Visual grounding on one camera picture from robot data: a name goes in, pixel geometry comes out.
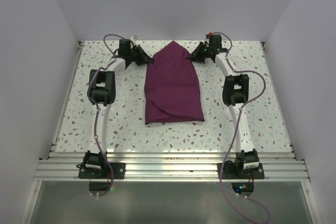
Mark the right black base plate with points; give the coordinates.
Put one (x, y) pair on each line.
(230, 171)

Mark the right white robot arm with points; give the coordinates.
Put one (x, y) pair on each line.
(235, 95)

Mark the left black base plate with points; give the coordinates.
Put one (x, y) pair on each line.
(95, 173)

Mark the purple surgical cloth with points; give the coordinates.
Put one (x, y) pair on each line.
(172, 89)

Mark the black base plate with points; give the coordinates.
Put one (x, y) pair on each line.
(230, 171)
(95, 173)

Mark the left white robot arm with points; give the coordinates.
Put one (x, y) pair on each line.
(101, 93)

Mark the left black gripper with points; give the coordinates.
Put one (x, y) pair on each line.
(142, 54)

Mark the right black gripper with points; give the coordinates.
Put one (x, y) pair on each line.
(195, 54)

